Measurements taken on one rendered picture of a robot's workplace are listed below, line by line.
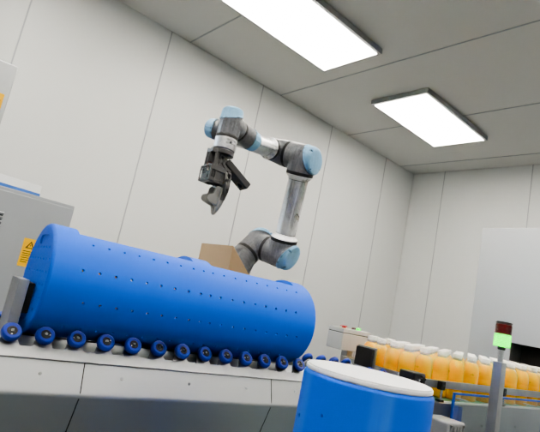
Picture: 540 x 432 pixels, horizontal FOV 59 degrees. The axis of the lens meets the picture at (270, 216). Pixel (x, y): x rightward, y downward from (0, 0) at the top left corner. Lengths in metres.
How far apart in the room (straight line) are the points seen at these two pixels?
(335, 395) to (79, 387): 0.63
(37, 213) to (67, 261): 1.54
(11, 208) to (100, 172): 1.62
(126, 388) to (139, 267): 0.31
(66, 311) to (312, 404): 0.62
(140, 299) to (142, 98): 3.36
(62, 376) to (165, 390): 0.28
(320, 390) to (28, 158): 3.40
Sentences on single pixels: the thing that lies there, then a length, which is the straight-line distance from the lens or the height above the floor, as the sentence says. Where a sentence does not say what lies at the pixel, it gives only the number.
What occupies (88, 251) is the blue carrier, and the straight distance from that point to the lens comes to 1.29.
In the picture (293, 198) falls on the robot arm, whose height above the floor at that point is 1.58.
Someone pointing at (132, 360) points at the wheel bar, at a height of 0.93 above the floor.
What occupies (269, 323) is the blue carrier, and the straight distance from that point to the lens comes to 1.54.
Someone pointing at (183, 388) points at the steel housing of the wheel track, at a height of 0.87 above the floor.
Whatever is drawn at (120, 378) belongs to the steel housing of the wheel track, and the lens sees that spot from 1.36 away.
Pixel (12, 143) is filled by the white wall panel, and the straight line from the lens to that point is 4.10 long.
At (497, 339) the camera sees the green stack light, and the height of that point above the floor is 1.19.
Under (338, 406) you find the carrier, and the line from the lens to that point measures 1.02.
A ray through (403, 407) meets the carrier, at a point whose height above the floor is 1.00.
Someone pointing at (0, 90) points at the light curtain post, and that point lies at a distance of 1.72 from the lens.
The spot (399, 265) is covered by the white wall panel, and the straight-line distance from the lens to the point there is 7.09.
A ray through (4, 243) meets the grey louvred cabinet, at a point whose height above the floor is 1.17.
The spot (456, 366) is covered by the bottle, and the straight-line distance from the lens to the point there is 2.32.
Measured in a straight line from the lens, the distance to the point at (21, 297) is 1.33.
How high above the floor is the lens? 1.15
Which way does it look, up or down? 10 degrees up
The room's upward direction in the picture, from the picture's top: 12 degrees clockwise
